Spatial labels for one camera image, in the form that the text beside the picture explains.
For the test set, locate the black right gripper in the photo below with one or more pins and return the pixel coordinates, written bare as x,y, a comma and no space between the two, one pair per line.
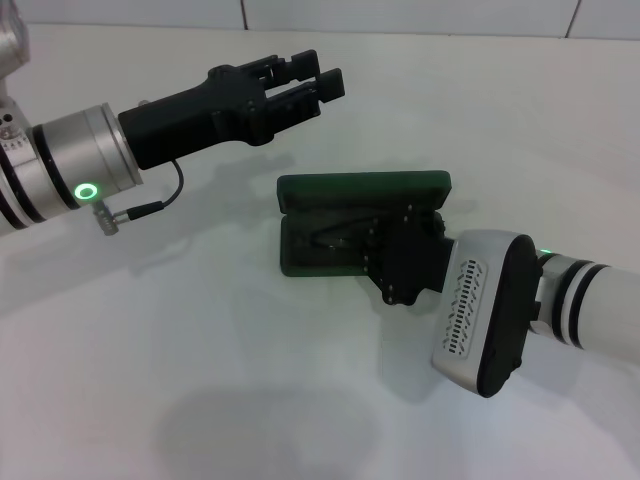
415,255

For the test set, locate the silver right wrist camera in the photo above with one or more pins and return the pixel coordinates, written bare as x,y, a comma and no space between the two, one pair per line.
465,310

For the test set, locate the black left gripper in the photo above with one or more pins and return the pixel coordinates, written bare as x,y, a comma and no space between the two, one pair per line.
200,120

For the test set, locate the silver camera mount bracket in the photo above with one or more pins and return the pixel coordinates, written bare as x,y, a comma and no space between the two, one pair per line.
11,132

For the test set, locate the black glasses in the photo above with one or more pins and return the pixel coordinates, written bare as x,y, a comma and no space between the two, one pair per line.
345,226

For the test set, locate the green glasses case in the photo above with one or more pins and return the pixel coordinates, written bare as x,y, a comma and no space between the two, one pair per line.
350,187

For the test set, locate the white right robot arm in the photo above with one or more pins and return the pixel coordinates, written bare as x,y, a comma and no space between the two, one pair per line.
600,305

